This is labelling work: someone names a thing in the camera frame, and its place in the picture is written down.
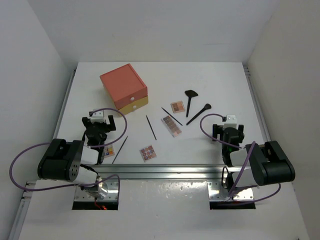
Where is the thin black eyeliner brush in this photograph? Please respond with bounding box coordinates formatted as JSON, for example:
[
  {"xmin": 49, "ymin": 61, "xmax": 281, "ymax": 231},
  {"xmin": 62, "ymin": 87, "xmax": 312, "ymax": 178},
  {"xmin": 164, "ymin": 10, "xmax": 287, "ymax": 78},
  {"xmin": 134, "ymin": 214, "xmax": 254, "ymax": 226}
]
[{"xmin": 111, "ymin": 135, "xmax": 129, "ymax": 165}]

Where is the colourful eyeshadow palette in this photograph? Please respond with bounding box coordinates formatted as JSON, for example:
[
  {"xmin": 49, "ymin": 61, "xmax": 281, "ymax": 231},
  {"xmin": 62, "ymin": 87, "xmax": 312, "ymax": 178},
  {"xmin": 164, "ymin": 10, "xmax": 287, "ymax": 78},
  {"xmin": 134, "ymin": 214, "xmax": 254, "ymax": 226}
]
[{"xmin": 103, "ymin": 144, "xmax": 115, "ymax": 158}]

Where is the black angled makeup brush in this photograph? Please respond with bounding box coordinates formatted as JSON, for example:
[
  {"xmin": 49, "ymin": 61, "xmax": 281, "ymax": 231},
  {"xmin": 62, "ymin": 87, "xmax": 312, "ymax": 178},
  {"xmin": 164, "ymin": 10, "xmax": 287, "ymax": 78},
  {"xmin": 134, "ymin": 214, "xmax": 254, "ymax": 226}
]
[{"xmin": 186, "ymin": 103, "xmax": 212, "ymax": 126}]

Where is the thin black pencil brush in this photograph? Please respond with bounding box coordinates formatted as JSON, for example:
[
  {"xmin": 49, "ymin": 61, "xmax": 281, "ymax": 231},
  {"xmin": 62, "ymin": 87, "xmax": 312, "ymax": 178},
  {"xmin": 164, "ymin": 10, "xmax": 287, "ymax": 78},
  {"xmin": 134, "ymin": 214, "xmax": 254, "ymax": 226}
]
[{"xmin": 145, "ymin": 115, "xmax": 157, "ymax": 141}]

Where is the orange drawer cabinet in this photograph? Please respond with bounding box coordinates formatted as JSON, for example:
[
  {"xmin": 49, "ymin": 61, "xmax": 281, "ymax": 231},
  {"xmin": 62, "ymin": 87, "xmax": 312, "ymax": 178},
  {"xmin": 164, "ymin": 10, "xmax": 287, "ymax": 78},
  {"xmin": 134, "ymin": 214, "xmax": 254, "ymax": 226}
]
[{"xmin": 99, "ymin": 63, "xmax": 147, "ymax": 102}]

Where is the black fan makeup brush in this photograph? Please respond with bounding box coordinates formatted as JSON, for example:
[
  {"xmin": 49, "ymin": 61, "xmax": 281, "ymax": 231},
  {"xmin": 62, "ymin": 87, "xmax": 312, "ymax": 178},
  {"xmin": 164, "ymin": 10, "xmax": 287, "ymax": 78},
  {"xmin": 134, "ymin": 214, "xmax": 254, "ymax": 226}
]
[{"xmin": 184, "ymin": 89, "xmax": 198, "ymax": 117}]

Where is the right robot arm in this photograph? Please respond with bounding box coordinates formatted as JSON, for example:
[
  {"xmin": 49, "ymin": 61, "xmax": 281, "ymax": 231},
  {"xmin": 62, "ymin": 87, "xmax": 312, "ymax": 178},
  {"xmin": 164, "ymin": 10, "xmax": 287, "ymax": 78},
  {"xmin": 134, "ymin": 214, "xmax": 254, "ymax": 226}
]
[{"xmin": 212, "ymin": 124, "xmax": 296, "ymax": 193}]

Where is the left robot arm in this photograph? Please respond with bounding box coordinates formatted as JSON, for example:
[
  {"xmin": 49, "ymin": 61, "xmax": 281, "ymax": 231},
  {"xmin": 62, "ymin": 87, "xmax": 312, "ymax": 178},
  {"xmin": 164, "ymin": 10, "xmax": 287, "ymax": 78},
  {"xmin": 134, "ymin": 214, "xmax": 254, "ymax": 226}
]
[{"xmin": 37, "ymin": 111, "xmax": 116, "ymax": 198}]

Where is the thin black liner brush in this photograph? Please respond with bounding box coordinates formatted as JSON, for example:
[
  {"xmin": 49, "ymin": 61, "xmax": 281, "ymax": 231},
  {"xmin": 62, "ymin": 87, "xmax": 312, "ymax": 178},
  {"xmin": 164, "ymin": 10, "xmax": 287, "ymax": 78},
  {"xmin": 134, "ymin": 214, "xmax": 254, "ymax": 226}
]
[{"xmin": 161, "ymin": 107, "xmax": 183, "ymax": 126}]

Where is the long brown eyeshadow palette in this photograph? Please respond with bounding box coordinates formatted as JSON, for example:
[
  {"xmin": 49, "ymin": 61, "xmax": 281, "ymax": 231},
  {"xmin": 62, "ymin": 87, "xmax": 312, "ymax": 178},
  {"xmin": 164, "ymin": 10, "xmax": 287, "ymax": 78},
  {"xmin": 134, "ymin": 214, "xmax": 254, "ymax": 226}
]
[{"xmin": 161, "ymin": 115, "xmax": 182, "ymax": 138}]

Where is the yellow bottom drawer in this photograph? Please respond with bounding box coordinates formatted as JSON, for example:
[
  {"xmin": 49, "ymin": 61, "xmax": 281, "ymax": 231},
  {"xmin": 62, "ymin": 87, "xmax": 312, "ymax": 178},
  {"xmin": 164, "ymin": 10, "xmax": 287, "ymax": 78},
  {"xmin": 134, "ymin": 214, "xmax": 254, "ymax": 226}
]
[{"xmin": 119, "ymin": 96, "xmax": 149, "ymax": 115}]

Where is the small square brown eyeshadow palette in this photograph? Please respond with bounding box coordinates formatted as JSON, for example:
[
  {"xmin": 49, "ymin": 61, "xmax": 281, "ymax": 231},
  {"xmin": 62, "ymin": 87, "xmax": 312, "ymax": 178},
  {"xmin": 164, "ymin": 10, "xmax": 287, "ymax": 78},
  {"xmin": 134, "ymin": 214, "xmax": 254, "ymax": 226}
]
[{"xmin": 170, "ymin": 101, "xmax": 185, "ymax": 114}]

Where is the round-pan eyeshadow palette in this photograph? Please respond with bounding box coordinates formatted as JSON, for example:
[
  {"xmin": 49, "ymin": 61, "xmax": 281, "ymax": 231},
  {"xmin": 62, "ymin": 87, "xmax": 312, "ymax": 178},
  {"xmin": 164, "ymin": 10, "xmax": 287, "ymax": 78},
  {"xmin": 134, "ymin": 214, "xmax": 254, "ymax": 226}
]
[{"xmin": 139, "ymin": 145, "xmax": 157, "ymax": 162}]

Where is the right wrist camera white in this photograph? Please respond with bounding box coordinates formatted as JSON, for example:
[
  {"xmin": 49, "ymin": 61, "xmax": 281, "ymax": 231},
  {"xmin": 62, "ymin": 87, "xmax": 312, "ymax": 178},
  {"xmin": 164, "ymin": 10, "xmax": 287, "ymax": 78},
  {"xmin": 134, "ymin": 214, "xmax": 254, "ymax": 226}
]
[{"xmin": 222, "ymin": 114, "xmax": 238, "ymax": 129}]

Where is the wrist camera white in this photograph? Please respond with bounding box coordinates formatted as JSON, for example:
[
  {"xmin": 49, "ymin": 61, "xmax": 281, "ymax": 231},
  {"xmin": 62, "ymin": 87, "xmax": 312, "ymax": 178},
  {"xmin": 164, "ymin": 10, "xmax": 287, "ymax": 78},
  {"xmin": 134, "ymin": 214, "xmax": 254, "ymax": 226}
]
[
  {"xmin": 89, "ymin": 110, "xmax": 106, "ymax": 123},
  {"xmin": 222, "ymin": 114, "xmax": 238, "ymax": 129}
]

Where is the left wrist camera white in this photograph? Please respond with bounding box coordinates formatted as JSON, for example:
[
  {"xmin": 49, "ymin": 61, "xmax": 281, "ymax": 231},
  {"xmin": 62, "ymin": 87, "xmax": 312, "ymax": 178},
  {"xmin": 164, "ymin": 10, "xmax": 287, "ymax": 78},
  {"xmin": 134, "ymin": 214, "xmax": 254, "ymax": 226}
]
[{"xmin": 89, "ymin": 110, "xmax": 106, "ymax": 123}]

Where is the aluminium rail frame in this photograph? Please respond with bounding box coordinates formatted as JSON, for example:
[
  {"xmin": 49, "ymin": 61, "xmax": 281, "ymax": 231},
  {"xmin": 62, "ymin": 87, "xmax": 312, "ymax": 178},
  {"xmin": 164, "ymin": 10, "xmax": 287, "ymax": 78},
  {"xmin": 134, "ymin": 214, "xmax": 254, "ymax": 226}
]
[{"xmin": 94, "ymin": 164, "xmax": 229, "ymax": 180}]

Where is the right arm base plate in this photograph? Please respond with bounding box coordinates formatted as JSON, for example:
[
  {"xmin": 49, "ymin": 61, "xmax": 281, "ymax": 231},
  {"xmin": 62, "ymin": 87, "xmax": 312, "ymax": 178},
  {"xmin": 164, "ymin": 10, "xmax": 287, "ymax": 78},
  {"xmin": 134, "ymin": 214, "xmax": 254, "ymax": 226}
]
[{"xmin": 207, "ymin": 180, "xmax": 256, "ymax": 202}]

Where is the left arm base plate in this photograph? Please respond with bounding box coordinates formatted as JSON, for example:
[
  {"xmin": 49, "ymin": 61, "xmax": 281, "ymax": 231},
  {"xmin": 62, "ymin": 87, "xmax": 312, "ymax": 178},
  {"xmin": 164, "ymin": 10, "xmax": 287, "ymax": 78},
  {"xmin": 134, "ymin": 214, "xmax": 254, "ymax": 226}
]
[{"xmin": 74, "ymin": 181, "xmax": 119, "ymax": 202}]

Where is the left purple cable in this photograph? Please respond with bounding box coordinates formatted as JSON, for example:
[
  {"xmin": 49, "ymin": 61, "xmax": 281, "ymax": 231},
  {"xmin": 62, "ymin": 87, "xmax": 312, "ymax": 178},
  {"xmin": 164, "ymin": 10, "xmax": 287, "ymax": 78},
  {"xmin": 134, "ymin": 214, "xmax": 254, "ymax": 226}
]
[{"xmin": 9, "ymin": 107, "xmax": 128, "ymax": 202}]

